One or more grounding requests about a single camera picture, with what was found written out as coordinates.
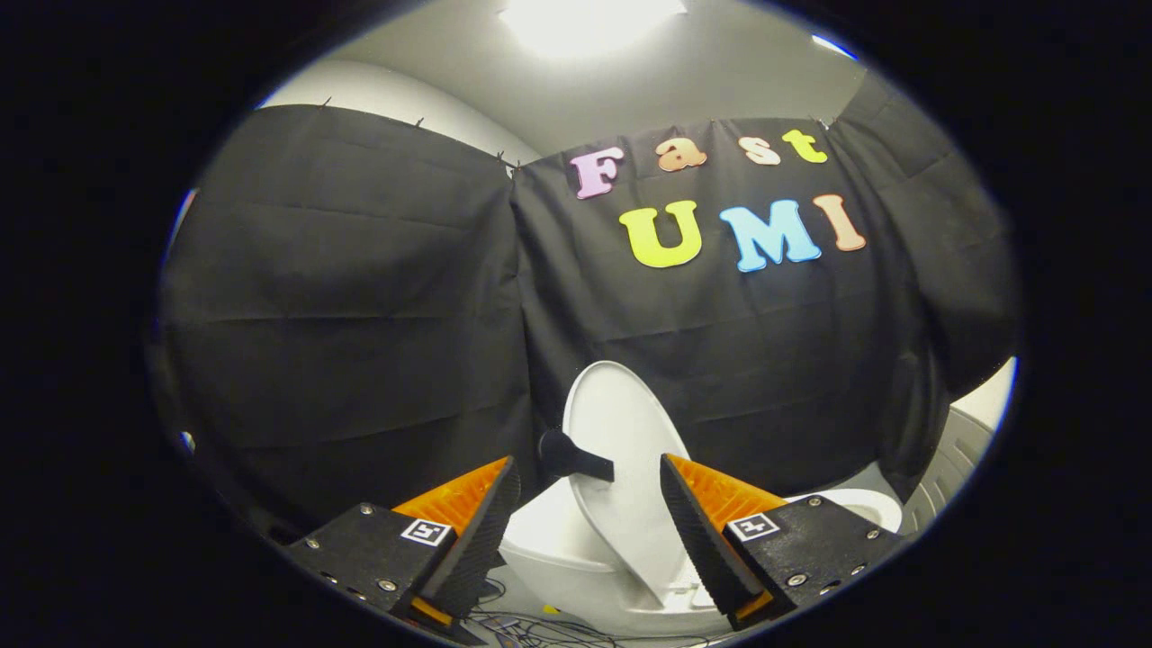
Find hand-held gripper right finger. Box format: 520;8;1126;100
660;453;904;632

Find black floor cables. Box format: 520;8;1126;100
466;580;714;648

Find white drawer cabinet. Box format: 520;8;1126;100
900;407;996;537

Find white toilet lid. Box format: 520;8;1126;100
562;360;714;606

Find white toilet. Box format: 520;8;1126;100
499;475;905;636

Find black backdrop cloth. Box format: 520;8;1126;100
153;72;1022;541

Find black lid handle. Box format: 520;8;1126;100
538;428;617;483

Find large ceiling light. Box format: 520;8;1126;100
498;0;689;57

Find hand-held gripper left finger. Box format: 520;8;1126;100
286;454;523;635

